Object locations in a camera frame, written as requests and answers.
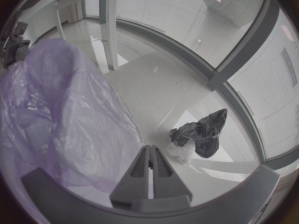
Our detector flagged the brown chair white legs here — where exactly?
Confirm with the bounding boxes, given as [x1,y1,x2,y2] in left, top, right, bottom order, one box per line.
[48,0,120,72]

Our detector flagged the white trash bin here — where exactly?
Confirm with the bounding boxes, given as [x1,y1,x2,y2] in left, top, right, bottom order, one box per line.
[23,41,143,186]

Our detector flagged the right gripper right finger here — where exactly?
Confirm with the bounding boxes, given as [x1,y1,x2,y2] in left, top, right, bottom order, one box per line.
[152,144,193,207]

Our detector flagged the black plastic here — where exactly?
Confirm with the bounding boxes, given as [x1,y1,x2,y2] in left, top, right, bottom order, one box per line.
[169,108,228,159]

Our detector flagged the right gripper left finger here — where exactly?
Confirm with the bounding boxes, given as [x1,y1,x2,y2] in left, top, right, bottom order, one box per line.
[109,144,151,208]

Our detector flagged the clear printed wrapper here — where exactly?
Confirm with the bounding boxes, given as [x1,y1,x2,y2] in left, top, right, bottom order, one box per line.
[166,142,195,165]

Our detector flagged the purple plastic bag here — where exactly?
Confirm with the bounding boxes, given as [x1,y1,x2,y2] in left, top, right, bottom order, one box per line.
[0,38,145,195]

